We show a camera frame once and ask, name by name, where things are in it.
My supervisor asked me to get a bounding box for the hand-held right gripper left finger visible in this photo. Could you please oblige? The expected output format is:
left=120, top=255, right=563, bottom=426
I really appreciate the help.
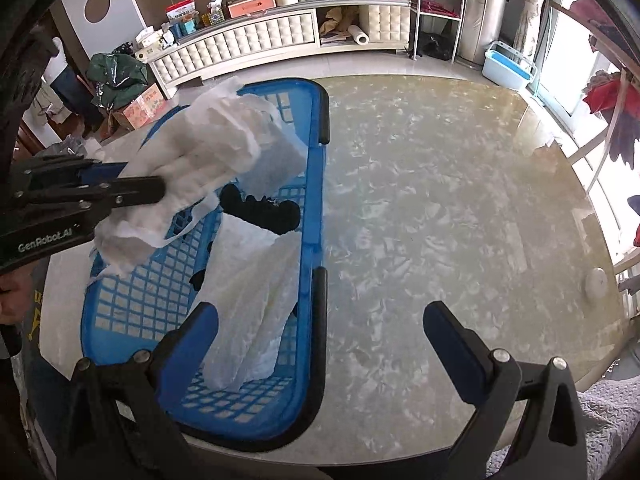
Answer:
left=56, top=302, right=221, bottom=480

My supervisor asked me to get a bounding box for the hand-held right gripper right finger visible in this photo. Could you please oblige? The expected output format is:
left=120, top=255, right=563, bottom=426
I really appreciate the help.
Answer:
left=422, top=302, right=588, bottom=480

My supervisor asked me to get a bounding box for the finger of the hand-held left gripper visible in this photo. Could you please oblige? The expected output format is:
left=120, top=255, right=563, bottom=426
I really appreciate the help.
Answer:
left=14, top=176, right=167, bottom=212
left=10, top=154, right=132, bottom=187

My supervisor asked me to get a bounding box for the white textured towel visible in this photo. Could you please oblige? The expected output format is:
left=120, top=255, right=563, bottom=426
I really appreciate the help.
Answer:
left=192, top=214, right=303, bottom=392

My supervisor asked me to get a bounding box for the white gauze cloth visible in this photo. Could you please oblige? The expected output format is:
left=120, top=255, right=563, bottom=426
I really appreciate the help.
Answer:
left=92, top=76, right=307, bottom=277

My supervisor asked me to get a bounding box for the blue plastic basket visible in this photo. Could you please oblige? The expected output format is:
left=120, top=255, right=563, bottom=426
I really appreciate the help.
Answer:
left=81, top=78, right=331, bottom=453

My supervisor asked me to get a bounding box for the person's left hand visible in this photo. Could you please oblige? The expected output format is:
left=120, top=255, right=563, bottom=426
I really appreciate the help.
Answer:
left=0, top=272, right=32, bottom=327

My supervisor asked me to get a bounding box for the printed cardboard box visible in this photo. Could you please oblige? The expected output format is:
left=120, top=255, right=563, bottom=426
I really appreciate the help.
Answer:
left=112, top=85, right=167, bottom=131

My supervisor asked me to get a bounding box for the green plastic bag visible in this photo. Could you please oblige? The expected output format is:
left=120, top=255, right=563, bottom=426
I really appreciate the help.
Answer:
left=86, top=52, right=149, bottom=108

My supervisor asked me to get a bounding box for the tissue box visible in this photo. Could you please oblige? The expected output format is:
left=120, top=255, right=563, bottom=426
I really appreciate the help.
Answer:
left=134, top=27, right=163, bottom=51

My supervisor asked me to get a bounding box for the small white round object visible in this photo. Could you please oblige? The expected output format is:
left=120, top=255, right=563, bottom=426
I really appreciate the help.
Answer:
left=584, top=267, right=610, bottom=303

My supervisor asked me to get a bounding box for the grey knit blanket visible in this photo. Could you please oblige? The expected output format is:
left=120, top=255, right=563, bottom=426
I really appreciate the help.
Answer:
left=487, top=377, right=640, bottom=480

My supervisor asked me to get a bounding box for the red and white package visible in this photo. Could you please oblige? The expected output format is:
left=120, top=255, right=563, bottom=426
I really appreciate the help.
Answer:
left=165, top=1, right=200, bottom=23

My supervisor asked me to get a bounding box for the white tufted television cabinet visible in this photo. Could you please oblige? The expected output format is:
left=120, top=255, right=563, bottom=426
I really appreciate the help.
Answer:
left=147, top=0, right=412, bottom=100

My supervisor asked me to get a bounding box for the pink box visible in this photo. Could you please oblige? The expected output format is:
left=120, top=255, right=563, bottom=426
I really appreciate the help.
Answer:
left=227, top=0, right=277, bottom=20

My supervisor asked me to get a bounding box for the blue and white plastic box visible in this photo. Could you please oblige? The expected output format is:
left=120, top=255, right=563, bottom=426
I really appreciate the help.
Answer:
left=482, top=41, right=536, bottom=92

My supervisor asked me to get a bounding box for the red garment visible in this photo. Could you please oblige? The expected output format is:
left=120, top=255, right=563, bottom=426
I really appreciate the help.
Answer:
left=582, top=71, right=640, bottom=163

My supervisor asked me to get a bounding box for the wooden clothes rack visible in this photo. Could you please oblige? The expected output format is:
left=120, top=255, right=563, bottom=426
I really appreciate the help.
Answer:
left=570, top=35, right=640, bottom=196

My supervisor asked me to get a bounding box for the white metal rack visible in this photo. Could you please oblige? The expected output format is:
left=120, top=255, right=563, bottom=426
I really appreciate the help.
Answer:
left=397, top=0, right=471, bottom=61

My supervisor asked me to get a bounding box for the white standing air conditioner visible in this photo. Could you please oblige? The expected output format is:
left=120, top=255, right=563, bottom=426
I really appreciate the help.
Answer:
left=457, top=0, right=513, bottom=66

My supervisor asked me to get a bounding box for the patterned curtain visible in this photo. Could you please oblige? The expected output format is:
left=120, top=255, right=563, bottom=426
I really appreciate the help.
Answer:
left=515, top=0, right=553, bottom=58

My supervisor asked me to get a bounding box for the round brown wall decoration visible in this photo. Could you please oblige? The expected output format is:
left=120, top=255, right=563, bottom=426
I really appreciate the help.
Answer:
left=84, top=0, right=112, bottom=23

